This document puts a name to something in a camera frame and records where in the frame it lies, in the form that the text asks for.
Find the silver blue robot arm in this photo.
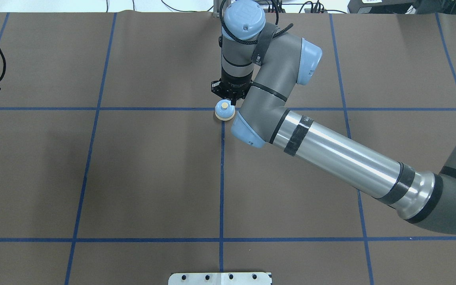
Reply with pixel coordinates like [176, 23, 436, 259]
[211, 0, 456, 235]

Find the light blue call bell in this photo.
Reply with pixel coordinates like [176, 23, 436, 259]
[214, 99, 236, 121]

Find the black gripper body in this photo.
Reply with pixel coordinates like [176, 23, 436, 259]
[211, 79, 249, 100]

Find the black computer box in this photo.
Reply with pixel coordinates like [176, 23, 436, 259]
[347, 0, 416, 14]

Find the white camera stand pedestal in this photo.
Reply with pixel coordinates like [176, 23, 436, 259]
[168, 272, 273, 285]

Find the aluminium frame post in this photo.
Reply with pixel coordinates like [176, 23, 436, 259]
[212, 0, 222, 18]

